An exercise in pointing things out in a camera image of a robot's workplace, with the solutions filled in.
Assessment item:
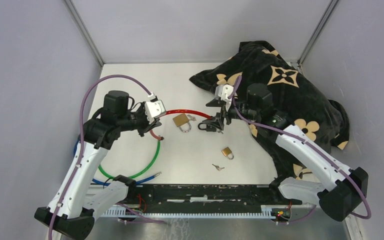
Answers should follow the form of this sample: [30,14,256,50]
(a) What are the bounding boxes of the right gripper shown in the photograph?
[202,97,260,131]

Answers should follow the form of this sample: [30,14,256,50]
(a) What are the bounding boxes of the black padlock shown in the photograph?
[197,119,223,133]

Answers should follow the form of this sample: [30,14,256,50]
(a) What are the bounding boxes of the red cable lock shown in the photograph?
[149,109,211,141]

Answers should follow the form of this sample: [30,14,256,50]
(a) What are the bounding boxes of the large brass padlock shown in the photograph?
[172,113,192,133]

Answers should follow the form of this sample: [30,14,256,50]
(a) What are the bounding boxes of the small brass padlock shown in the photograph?
[221,147,234,160]

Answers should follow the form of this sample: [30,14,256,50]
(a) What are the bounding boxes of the small padlock keys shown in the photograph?
[212,164,225,172]

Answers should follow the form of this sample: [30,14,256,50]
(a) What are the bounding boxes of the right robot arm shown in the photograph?
[202,83,372,222]

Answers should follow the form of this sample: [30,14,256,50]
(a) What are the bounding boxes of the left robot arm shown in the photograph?
[34,90,166,240]

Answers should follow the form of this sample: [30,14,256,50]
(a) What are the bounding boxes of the large padlock keys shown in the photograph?
[187,114,197,121]

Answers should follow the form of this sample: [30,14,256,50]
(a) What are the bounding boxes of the black floral blanket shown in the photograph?
[188,40,351,181]

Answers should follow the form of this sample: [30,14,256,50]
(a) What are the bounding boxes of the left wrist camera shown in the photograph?
[144,92,167,123]

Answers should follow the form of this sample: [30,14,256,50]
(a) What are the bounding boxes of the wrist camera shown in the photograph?
[214,84,235,103]
[144,92,167,123]

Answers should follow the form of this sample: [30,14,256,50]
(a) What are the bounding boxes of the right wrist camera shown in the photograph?
[214,84,235,103]

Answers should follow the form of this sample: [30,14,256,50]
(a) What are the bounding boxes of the green cable lock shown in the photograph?
[97,139,162,180]

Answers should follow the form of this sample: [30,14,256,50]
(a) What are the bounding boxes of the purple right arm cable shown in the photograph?
[230,74,372,223]

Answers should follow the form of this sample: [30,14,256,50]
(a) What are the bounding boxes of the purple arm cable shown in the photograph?
[230,74,372,223]
[47,74,168,240]

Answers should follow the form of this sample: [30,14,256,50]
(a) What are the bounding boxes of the blue cable lock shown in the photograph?
[73,140,161,187]

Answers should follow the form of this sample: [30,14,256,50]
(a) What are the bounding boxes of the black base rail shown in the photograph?
[121,183,302,214]

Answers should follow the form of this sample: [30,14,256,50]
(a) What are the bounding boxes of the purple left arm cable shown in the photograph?
[47,74,168,240]

